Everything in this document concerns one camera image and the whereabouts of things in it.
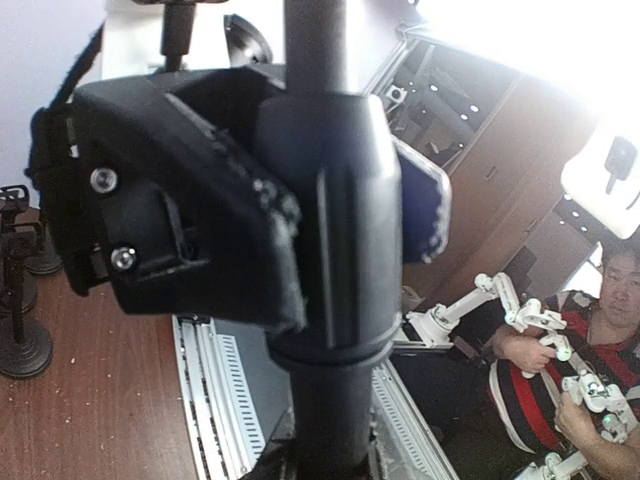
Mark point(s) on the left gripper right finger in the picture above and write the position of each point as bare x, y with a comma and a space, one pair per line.
390, 457

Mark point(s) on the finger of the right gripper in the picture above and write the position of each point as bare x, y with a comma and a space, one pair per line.
150, 183
426, 205

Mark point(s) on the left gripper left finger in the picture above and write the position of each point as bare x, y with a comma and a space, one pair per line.
275, 462

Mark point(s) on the mic stand front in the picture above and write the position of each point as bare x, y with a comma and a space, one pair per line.
46, 261

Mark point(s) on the pink mic stand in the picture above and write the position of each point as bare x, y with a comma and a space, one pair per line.
26, 344

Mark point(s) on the seated operator person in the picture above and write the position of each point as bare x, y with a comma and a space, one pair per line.
524, 382

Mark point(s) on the front aluminium rail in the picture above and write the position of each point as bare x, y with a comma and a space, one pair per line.
235, 398

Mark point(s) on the white overhead camera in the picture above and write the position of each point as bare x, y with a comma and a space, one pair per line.
603, 177

